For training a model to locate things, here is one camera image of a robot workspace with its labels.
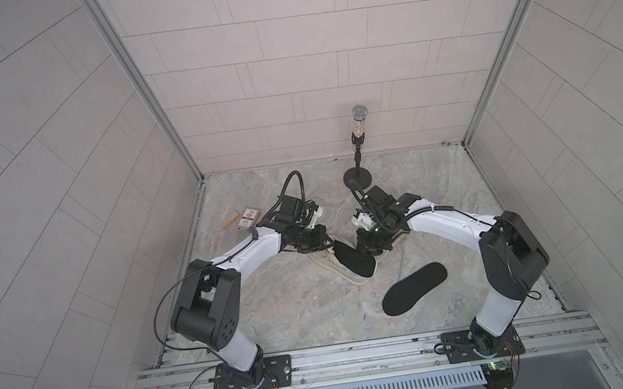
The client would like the cream canvas sneaker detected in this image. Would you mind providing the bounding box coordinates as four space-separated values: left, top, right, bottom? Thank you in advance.
308 240 377 285

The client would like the black insole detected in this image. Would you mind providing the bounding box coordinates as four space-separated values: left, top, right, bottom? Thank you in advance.
382 262 449 317
333 240 377 282

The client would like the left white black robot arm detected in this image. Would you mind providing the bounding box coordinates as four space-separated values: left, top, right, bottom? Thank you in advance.
169 195 332 388

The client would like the black microphone stand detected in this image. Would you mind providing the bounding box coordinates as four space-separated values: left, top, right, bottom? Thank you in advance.
343 104 372 189

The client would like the small printed card box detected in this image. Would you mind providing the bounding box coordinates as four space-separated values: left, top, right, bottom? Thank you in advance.
237 207 261 231

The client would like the small wooden block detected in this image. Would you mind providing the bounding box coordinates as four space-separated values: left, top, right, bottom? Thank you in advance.
220 211 240 229

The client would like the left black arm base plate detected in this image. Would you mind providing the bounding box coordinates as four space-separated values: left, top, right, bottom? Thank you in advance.
213 354 292 389

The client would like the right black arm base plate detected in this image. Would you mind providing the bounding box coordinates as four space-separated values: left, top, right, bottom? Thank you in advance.
433 323 525 364

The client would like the right controller board with cables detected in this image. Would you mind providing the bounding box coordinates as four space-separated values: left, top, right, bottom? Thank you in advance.
480 359 516 389

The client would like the aluminium mounting rail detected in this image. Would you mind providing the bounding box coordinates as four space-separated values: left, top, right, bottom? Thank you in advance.
134 311 608 389

